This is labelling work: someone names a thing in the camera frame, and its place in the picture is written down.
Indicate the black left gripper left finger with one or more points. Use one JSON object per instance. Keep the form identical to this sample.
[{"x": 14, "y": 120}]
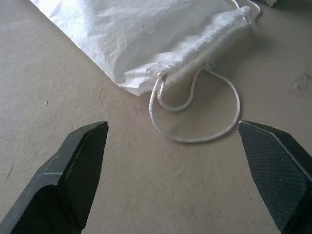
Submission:
[{"x": 61, "y": 175}]

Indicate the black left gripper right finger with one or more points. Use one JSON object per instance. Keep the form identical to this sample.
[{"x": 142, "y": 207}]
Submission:
[{"x": 280, "y": 170}]

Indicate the green item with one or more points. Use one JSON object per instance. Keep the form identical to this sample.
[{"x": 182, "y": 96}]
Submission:
[{"x": 269, "y": 2}]

